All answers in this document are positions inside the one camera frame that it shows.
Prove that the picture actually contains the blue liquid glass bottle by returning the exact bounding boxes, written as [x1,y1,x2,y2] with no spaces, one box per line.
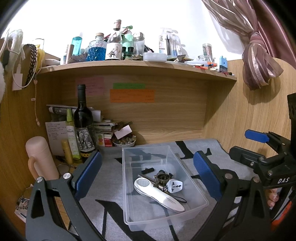
[87,33,107,61]

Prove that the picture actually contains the pink sticky note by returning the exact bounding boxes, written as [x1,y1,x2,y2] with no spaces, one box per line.
[75,76,105,97]

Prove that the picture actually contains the stack of books and papers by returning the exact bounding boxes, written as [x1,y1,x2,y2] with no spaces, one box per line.
[47,104,134,148]

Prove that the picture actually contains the white charger with cable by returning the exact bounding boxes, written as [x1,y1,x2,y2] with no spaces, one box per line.
[6,29,38,91]

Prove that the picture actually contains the green white spray tube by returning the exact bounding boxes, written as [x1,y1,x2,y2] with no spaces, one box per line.
[66,108,81,160]

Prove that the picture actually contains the dark wine bottle elephant label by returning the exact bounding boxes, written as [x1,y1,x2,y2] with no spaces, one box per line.
[74,84,96,163]

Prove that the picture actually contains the clear plastic storage bin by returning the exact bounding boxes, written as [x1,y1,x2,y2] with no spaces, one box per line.
[122,146,209,232]

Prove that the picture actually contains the white label bottle on shelf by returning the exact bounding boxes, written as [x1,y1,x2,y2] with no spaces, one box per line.
[105,20,122,60]

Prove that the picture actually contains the clear lidded box on shelf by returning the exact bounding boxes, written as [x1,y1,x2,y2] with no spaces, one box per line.
[143,52,167,62]

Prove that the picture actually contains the white handheld massager device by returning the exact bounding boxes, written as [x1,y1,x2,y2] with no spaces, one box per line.
[134,178,185,213]

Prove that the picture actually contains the grey black patterned mat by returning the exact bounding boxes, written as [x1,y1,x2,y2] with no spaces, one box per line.
[80,139,254,240]

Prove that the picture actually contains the orange sticky note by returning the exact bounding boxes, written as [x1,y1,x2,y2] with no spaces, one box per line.
[110,89,155,103]

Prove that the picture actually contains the silver metal cylinder keychain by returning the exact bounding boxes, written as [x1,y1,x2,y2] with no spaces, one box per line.
[137,174,168,192]

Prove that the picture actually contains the yellow lip balm stick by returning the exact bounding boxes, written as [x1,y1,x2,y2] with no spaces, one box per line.
[61,139,73,165]

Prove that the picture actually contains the eyeglasses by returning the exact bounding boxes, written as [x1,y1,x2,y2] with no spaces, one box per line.
[57,163,76,176]

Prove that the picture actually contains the blue box on shelf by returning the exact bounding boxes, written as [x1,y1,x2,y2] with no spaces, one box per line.
[219,56,228,73]

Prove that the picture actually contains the person's hand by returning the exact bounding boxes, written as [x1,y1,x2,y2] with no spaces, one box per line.
[265,188,279,207]

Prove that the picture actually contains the green sticky note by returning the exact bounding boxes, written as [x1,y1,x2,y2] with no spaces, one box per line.
[113,83,145,89]

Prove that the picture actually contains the bowl of beads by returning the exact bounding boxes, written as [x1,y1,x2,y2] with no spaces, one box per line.
[112,133,137,148]

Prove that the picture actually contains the beige pink mug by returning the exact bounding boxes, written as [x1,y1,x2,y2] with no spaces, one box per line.
[26,136,59,181]

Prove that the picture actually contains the wooden shelf board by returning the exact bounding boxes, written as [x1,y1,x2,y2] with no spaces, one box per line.
[39,60,237,81]

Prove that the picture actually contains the pink striped curtain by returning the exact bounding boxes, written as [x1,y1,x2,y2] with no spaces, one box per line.
[203,1,295,90]

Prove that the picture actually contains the white travel plug adapter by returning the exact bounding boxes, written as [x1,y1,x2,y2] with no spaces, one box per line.
[166,179,183,193]

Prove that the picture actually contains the handwritten white note sheet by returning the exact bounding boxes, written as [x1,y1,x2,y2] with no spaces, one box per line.
[45,121,68,156]

